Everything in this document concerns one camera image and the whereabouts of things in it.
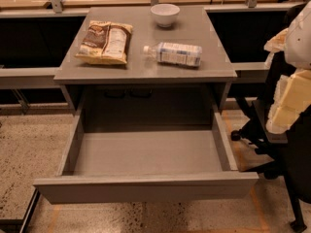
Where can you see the grey drawer cabinet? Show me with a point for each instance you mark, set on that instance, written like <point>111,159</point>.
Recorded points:
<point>193,27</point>

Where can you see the clear blue-label plastic bottle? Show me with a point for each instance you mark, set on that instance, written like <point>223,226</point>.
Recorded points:
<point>176,54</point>

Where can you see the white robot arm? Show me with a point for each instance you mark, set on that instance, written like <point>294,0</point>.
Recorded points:
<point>297,48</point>

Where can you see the white ceramic bowl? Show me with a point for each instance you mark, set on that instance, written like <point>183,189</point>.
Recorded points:
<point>165,15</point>

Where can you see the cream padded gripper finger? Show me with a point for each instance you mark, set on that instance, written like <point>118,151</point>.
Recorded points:
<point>292,96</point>
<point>274,45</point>

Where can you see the brown white snack bag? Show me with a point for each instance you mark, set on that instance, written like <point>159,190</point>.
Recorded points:
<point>105,43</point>

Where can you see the black rolling chair base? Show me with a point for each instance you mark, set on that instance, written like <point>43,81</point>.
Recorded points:
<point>290,153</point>

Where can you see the open grey top drawer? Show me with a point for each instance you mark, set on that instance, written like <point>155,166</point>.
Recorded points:
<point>167,147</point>

